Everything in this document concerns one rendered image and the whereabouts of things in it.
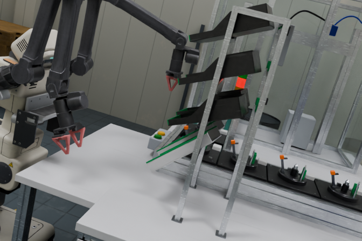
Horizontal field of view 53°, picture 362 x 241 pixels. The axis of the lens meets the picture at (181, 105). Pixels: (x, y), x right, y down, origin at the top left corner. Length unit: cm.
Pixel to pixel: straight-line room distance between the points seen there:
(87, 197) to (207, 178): 58
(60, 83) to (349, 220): 135
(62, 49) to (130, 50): 381
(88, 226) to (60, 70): 56
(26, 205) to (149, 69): 375
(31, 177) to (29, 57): 46
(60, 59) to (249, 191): 100
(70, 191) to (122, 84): 390
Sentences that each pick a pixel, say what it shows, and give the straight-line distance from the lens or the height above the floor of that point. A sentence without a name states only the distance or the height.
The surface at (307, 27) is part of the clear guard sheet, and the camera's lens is 312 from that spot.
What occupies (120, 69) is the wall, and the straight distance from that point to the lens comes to 527.
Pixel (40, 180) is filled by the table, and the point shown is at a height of 86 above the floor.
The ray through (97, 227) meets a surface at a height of 86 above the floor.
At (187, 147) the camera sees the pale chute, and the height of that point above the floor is 113.
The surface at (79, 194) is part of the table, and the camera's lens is 147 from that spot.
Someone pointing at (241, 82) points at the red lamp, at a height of 134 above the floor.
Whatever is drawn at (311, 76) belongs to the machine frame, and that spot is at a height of 143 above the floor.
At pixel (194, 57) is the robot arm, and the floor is 142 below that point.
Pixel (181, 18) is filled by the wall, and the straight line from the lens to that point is 500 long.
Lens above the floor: 158
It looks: 13 degrees down
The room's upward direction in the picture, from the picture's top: 15 degrees clockwise
